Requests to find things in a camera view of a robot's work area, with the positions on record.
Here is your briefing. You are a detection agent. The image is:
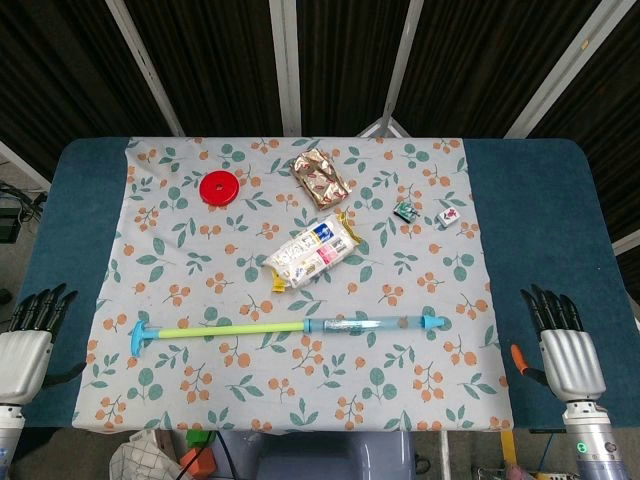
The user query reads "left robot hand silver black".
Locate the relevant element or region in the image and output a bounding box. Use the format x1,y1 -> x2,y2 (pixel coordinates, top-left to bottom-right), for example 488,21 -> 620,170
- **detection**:
0,282 -> 87,407

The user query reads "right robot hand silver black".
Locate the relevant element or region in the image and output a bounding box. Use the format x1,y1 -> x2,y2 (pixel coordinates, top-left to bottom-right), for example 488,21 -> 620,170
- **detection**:
509,283 -> 609,402

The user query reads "blue green water gun toy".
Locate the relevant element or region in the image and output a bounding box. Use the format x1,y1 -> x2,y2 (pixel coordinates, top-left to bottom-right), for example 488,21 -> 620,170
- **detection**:
130,313 -> 448,359

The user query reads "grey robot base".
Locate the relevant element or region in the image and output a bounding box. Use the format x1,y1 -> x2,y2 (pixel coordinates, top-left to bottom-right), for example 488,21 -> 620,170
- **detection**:
219,429 -> 417,480

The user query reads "black electronics box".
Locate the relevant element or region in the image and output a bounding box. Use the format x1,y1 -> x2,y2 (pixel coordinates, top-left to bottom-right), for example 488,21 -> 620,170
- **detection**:
0,207 -> 22,244

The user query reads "blue felt table cover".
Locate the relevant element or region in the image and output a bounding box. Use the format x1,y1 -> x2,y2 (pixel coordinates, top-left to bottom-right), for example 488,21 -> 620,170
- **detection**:
0,137 -> 640,432

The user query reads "white grid pattern bag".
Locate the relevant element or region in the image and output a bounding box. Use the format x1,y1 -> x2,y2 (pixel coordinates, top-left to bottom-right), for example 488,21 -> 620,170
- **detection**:
109,428 -> 184,480

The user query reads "green plastic object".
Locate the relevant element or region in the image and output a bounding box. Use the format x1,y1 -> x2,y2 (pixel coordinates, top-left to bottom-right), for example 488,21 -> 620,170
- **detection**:
185,428 -> 216,449

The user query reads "orange block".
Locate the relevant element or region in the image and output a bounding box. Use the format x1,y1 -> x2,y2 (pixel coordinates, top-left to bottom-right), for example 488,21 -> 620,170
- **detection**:
179,446 -> 219,479

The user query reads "small green toy tank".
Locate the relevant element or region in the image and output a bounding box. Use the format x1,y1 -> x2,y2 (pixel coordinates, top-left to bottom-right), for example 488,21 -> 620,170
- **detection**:
392,199 -> 420,222

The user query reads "red round disc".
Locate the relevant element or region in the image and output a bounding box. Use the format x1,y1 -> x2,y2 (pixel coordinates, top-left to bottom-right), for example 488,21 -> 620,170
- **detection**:
198,169 -> 242,206

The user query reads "floral print tablecloth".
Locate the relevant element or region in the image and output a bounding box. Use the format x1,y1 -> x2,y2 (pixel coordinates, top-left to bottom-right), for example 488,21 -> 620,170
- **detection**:
71,135 -> 516,433

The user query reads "white yellow snack package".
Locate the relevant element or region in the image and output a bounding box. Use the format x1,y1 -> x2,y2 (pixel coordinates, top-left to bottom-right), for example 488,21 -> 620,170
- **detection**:
261,211 -> 362,295

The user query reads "gold foil snack packet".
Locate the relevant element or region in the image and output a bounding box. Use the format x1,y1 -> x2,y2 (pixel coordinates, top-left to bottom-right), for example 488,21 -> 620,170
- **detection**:
291,148 -> 352,212

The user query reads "yellow strap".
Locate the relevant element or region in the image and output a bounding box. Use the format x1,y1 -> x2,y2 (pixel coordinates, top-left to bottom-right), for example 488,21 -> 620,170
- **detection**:
499,430 -> 518,472

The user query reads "black cable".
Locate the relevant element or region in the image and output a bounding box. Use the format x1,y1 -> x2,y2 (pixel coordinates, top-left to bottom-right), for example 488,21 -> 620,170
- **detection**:
213,431 -> 237,480

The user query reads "white partition post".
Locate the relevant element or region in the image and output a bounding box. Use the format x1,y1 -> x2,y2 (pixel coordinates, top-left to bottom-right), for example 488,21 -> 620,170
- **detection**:
104,0 -> 186,137
268,0 -> 304,137
503,0 -> 624,139
357,0 -> 426,139

